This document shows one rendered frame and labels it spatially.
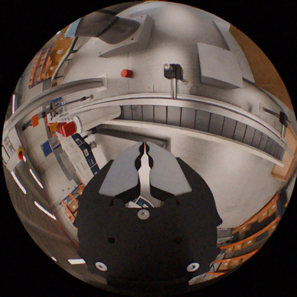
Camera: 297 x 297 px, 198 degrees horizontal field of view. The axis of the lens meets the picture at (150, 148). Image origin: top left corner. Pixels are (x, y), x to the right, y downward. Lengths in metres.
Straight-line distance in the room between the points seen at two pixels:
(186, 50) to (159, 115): 0.24
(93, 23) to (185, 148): 0.52
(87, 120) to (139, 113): 0.16
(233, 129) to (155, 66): 0.29
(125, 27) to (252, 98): 0.44
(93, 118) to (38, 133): 7.95
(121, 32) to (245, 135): 0.47
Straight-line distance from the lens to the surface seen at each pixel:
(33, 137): 8.25
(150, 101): 0.19
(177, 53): 0.34
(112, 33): 0.37
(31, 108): 0.40
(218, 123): 0.26
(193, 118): 0.26
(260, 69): 0.32
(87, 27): 0.34
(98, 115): 0.29
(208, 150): 0.35
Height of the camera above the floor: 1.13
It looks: 49 degrees down
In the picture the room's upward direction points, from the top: 136 degrees counter-clockwise
